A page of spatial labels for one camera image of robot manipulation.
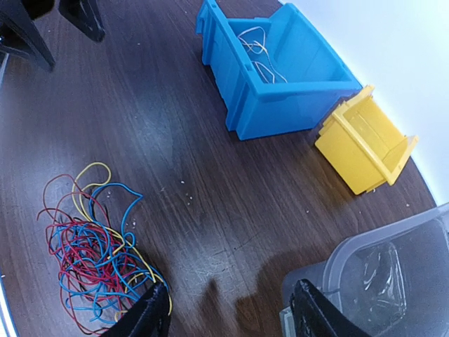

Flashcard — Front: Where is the blue cable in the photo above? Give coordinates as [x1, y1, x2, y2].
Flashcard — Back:
[45, 182, 145, 324]

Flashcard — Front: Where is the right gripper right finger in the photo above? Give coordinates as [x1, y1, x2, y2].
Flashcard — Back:
[290, 279, 361, 336]

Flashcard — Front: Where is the blue plastic bin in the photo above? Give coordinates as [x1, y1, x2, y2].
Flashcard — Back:
[196, 1, 362, 140]

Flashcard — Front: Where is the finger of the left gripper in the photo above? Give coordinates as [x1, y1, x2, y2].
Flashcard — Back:
[58, 0, 105, 43]
[1, 0, 55, 72]

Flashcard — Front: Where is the clear grey plastic container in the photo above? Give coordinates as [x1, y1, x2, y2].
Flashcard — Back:
[279, 204, 448, 336]

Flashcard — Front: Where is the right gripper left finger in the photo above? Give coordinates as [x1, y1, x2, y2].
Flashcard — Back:
[101, 282, 170, 337]

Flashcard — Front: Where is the yellow plastic bin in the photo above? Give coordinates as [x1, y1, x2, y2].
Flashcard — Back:
[315, 85, 419, 195]

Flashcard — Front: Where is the red cable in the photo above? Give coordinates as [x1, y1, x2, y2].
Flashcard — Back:
[36, 173, 148, 336]

